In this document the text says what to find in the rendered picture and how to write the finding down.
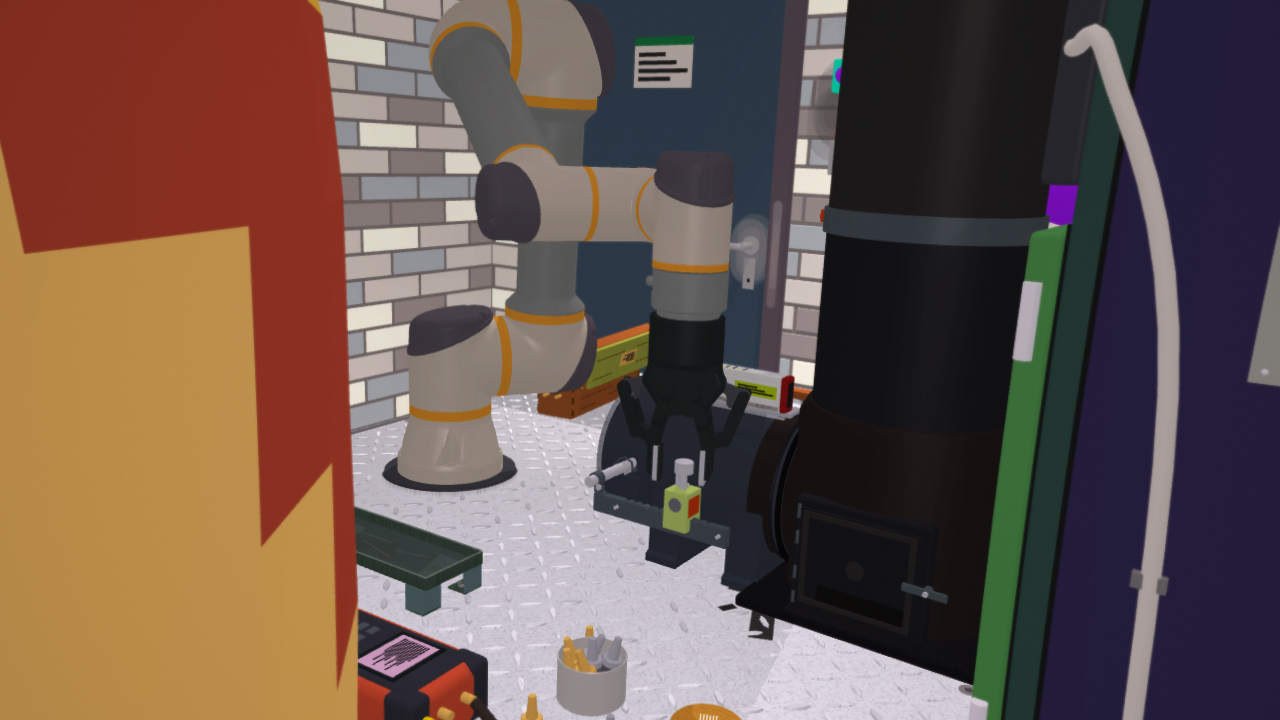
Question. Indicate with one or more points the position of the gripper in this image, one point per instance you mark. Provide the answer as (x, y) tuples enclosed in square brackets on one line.
[(686, 355)]

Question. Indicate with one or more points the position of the purple tag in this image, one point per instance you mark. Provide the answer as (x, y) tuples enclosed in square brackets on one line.
[(1061, 206)]

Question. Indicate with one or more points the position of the white clip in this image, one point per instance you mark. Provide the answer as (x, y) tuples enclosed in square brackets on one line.
[(1027, 322)]

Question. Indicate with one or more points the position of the yellow-green sliding weight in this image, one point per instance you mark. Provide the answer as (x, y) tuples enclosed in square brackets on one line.
[(680, 508)]

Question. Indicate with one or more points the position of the grey thumbscrew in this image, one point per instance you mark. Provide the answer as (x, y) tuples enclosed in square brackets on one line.
[(683, 470)]

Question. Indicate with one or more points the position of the white green spirit level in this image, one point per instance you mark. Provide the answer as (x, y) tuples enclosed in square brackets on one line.
[(755, 386)]

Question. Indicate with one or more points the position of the dark draught regulator body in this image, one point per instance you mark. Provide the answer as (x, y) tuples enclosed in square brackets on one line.
[(745, 500)]

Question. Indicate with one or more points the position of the dark green tool tray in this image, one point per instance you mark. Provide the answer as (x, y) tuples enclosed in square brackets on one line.
[(415, 550)]

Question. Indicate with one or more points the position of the teal magenta wall box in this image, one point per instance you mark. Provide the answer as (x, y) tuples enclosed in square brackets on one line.
[(838, 78)]

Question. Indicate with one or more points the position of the dark notched bar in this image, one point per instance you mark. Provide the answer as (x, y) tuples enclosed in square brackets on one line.
[(630, 504)]

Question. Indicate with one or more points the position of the yellow peg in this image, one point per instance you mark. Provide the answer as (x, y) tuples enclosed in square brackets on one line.
[(532, 708)]

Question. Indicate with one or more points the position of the red yellow foreground block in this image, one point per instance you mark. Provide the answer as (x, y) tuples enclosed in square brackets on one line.
[(150, 400)]

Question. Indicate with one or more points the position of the red black meter box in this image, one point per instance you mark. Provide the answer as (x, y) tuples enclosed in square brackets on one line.
[(400, 690)]

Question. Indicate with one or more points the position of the black round base plate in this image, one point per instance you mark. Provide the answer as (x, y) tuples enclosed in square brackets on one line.
[(500, 476)]

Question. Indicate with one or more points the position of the grey flue clamp band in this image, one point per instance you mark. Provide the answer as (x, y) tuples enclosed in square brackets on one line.
[(930, 228)]

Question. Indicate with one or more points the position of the black stove with flue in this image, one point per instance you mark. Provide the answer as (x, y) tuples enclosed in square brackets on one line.
[(920, 330)]

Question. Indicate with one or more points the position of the black stove door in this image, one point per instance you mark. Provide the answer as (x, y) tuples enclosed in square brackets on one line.
[(860, 565)]

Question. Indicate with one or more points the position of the green case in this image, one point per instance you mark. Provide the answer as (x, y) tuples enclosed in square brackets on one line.
[(615, 365)]

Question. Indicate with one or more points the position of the grey cup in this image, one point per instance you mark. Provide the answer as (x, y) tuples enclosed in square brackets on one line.
[(590, 690)]

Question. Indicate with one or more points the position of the green framed purple panel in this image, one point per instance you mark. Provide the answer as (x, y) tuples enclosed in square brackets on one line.
[(1230, 500)]

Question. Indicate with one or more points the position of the grey stove door latch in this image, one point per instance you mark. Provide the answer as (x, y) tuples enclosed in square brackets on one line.
[(925, 593)]

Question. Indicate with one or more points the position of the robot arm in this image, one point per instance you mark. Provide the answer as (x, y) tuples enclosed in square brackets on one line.
[(620, 205)]

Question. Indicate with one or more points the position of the white green wall sign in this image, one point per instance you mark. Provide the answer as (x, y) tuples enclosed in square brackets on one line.
[(663, 63)]

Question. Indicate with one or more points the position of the dark blue door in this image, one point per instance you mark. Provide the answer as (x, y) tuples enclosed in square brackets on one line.
[(700, 130)]

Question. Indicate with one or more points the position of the grey plate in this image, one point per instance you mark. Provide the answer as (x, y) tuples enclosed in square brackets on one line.
[(1268, 330)]

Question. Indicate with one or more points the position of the orange round disc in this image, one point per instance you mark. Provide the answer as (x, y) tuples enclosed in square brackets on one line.
[(705, 713)]

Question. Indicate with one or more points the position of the orange wooden crate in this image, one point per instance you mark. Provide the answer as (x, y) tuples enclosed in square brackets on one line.
[(570, 402)]

